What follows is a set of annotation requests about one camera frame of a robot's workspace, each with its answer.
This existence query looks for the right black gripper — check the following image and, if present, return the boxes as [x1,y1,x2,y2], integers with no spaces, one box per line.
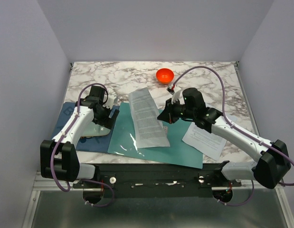
[157,97,196,124]

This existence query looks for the single printed paper sheet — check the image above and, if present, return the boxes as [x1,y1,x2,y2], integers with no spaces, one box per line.
[128,87,170,148]

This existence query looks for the teal file folder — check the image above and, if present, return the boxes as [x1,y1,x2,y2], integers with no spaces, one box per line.
[108,103,203,169]

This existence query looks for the printed white paper sheets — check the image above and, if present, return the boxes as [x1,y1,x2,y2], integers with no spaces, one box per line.
[182,123,227,162]

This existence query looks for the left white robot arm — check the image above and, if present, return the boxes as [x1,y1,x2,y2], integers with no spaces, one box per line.
[40,83,119,188]

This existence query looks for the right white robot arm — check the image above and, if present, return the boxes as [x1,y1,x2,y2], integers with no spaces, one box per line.
[157,87,291,189]

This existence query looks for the pale green divided plate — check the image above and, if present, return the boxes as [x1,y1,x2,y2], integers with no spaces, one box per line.
[81,122,111,138]

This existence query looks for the blue lettered placemat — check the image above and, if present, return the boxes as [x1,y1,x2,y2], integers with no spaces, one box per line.
[51,102,112,153]

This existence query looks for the orange plastic bowl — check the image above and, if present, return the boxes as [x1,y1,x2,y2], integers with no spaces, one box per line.
[156,68,174,84]

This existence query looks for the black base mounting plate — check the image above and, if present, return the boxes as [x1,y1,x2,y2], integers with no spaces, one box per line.
[73,162,241,199]

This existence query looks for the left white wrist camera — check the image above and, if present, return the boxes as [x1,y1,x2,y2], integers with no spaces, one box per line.
[104,95,118,109]

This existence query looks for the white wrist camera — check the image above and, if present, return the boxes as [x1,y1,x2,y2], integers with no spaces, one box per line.
[104,95,118,109]
[167,85,182,104]

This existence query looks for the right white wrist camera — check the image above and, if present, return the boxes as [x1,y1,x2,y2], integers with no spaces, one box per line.
[167,85,182,104]

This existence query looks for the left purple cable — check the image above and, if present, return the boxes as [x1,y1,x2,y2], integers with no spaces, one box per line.
[49,83,115,208]

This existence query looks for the purple cable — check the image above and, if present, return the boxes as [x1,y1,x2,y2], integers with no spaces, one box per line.
[167,66,294,207]
[49,83,115,208]

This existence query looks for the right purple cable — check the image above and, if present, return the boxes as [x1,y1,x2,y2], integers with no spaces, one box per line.
[167,66,294,207]

